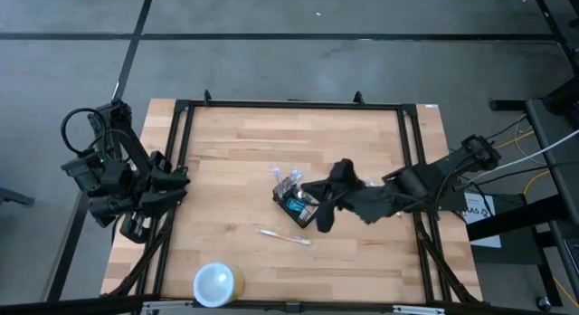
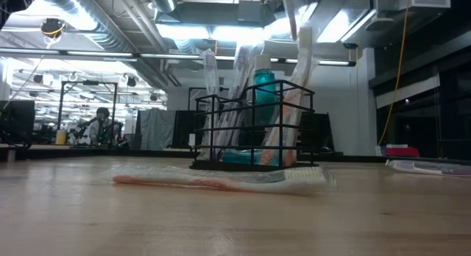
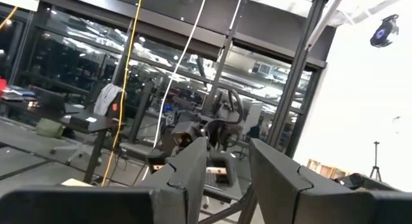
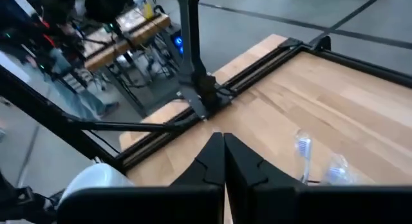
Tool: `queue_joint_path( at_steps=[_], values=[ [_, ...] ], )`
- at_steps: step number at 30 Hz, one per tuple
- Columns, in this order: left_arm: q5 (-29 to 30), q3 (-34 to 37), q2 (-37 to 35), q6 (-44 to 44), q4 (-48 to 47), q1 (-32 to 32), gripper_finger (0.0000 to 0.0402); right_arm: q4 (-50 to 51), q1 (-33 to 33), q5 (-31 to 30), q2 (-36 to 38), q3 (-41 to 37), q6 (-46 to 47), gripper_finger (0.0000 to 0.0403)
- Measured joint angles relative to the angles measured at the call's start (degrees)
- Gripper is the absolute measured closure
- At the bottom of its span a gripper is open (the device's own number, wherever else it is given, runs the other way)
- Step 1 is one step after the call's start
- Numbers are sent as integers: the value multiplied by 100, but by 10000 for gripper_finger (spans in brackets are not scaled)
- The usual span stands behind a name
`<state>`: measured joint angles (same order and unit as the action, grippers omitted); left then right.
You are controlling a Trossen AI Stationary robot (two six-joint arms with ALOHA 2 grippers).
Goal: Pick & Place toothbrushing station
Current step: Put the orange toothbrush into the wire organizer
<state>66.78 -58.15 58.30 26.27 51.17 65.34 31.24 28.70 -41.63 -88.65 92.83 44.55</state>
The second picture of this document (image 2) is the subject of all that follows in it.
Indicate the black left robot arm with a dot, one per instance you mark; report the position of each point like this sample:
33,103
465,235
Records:
14,0

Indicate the white cup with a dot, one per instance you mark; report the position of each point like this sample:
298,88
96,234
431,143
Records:
192,140

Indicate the grey cloth cover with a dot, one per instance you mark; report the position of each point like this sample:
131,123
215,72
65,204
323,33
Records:
156,129

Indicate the person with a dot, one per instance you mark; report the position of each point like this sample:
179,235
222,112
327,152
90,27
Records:
103,112

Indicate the long ceiling light strip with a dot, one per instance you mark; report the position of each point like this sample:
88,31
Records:
99,54

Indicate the white flat box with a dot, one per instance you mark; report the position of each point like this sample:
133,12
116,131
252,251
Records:
397,146

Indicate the red box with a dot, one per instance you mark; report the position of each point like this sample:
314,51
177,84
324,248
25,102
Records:
403,152

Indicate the yellow background container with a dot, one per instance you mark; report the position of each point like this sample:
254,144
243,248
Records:
60,137

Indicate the black monitor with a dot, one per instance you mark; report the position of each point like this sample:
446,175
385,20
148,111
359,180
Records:
16,120

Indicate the white ceiling vent unit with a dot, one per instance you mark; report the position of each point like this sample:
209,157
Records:
423,0

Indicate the black background rig frame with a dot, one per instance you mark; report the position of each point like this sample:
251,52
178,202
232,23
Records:
195,88
90,82

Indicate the black security camera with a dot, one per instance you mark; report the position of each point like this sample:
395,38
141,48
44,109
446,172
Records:
349,45

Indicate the small silver air duct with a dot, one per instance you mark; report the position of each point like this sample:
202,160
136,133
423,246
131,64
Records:
162,0

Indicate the large silver air duct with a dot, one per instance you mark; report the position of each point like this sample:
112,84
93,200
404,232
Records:
110,37

